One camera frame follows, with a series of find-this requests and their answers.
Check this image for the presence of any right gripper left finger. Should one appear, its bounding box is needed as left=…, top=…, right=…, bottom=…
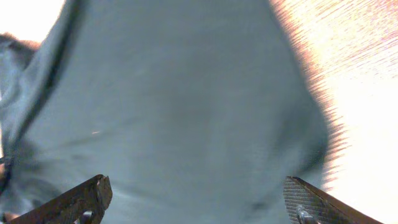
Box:
left=8, top=174, right=113, bottom=224

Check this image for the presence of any dark teal t-shirt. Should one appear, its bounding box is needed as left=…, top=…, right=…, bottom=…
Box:
left=1, top=0, right=328, bottom=224

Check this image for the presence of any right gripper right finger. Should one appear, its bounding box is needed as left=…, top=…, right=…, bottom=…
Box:
left=283, top=176, right=382, bottom=224

